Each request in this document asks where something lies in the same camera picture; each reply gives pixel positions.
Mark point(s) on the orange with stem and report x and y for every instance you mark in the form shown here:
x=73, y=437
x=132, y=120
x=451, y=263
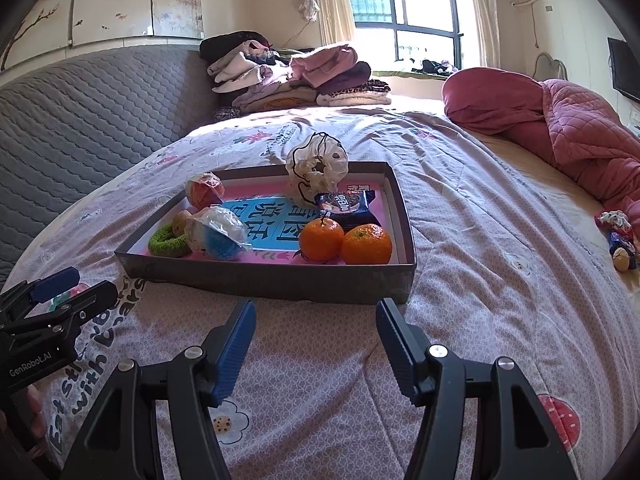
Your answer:
x=320, y=242

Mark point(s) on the green windowsill mat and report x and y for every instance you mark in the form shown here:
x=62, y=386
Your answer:
x=395, y=74

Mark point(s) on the plastic-wrapped blue white ball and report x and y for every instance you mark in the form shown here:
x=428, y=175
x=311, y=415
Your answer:
x=220, y=235

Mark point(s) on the person's left hand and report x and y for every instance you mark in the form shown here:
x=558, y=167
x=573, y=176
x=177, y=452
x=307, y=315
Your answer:
x=35, y=410

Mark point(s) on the blue cookie packet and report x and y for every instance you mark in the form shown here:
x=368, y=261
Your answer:
x=345, y=205

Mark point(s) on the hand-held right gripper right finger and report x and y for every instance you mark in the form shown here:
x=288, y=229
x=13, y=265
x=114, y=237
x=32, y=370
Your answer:
x=395, y=350

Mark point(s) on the black garment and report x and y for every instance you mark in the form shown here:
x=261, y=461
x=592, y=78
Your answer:
x=225, y=42

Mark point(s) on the beige bed sheet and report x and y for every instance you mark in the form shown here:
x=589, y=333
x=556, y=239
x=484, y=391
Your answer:
x=550, y=185

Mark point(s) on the red white knitted toy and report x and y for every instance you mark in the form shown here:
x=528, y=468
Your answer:
x=614, y=221

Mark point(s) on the grey quilted headboard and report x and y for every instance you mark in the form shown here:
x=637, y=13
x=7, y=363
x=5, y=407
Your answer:
x=100, y=110

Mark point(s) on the orange without stem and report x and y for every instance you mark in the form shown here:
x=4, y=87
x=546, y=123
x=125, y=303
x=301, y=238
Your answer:
x=367, y=245

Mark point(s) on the plastic-wrapped red ball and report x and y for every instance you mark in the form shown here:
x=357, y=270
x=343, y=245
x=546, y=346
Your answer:
x=205, y=192

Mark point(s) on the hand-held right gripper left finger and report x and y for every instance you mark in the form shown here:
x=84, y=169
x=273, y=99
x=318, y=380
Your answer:
x=235, y=350

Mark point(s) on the leopard print garment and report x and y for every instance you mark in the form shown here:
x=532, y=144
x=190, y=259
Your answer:
x=377, y=85

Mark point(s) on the white heart-shaped chair back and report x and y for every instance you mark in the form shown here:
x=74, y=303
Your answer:
x=552, y=65

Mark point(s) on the pink book with blue label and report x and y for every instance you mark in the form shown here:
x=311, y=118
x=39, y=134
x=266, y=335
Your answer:
x=252, y=191

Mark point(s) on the dark purple garment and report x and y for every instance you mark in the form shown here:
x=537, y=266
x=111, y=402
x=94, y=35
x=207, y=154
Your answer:
x=350, y=77

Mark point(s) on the walnut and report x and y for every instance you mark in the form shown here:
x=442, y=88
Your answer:
x=181, y=221

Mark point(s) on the green cloth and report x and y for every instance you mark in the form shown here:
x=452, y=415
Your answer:
x=290, y=52

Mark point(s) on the blossom painted wall panel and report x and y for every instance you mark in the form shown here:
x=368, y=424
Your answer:
x=115, y=0
x=175, y=0
x=40, y=10

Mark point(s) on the cream folded garment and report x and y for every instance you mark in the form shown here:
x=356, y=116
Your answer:
x=360, y=100

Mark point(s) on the pink quilted duvet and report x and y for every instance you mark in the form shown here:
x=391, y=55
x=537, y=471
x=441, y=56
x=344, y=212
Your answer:
x=575, y=120

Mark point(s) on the shallow brown cardboard box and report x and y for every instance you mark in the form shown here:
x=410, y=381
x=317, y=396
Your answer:
x=260, y=280

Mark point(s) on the dark clothes on windowsill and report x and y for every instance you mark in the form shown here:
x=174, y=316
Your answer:
x=432, y=66

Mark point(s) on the cream curtain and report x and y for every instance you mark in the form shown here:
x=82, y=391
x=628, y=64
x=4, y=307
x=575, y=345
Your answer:
x=332, y=5
x=482, y=15

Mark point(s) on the pink fleece garment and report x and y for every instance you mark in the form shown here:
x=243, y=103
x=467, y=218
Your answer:
x=325, y=65

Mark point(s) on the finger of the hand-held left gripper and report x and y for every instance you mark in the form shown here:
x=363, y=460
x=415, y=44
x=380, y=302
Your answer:
x=85, y=305
x=55, y=282

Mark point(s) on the lilac folded garment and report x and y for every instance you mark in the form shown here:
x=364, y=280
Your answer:
x=270, y=91

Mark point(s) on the black flat television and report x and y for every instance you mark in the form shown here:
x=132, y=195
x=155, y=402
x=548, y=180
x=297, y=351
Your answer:
x=625, y=70

